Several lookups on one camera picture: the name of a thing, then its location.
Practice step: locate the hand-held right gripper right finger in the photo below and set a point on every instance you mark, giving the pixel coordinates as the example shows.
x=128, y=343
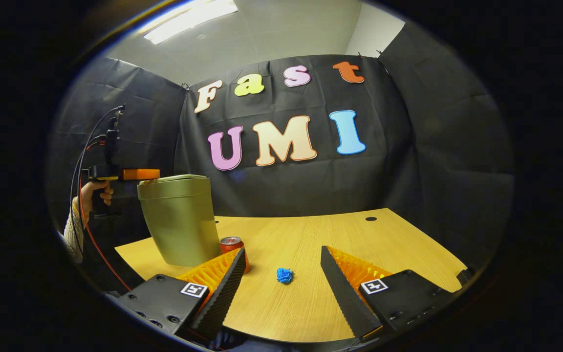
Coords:
x=342, y=293

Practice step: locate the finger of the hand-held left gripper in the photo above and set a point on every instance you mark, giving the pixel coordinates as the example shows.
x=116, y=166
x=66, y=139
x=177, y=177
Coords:
x=142, y=174

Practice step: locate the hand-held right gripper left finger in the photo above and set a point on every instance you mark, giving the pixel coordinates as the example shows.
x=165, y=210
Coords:
x=223, y=293

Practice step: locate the red pop can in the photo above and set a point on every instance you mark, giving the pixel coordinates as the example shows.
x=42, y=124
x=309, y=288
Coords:
x=230, y=243

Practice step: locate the green desktop garbage bin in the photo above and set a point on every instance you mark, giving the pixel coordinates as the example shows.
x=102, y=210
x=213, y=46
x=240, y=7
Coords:
x=181, y=220

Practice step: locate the blue paper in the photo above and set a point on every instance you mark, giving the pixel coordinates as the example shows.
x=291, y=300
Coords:
x=285, y=275

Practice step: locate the wooden desktop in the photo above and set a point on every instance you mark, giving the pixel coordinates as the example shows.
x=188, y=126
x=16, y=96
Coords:
x=301, y=244

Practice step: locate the black backdrop cloth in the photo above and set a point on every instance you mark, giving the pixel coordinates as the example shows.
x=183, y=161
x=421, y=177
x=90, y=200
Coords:
x=408, y=171

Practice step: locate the ceiling light panel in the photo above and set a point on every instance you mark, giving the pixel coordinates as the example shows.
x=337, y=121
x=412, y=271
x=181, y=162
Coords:
x=188, y=19

